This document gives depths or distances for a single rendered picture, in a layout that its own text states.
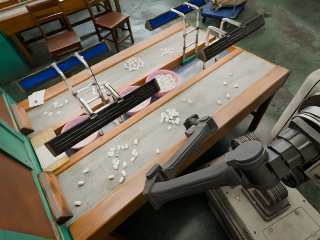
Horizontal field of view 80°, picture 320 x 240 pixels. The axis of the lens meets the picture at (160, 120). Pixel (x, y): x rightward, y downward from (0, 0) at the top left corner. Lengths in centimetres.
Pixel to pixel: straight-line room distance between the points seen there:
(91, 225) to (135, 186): 27
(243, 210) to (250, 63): 114
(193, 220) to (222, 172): 129
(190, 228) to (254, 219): 60
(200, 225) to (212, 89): 111
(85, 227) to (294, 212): 119
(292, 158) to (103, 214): 88
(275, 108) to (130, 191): 198
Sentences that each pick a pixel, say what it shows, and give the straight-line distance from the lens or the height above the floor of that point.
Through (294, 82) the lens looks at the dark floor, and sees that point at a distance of 301.
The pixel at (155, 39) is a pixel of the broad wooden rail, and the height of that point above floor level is 76.
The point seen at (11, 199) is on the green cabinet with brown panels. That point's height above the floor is 110.
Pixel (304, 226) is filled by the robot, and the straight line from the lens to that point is 151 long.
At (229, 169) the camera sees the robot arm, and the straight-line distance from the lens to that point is 54.
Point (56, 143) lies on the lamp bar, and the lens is 97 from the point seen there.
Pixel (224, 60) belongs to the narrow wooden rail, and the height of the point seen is 76.
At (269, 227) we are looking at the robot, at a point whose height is 47.
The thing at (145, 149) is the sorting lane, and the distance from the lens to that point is 121.
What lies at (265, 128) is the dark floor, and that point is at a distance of 235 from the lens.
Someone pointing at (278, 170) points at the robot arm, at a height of 134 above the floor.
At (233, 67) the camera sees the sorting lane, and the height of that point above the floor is 74.
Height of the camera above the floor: 179
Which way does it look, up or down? 53 degrees down
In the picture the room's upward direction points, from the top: 8 degrees counter-clockwise
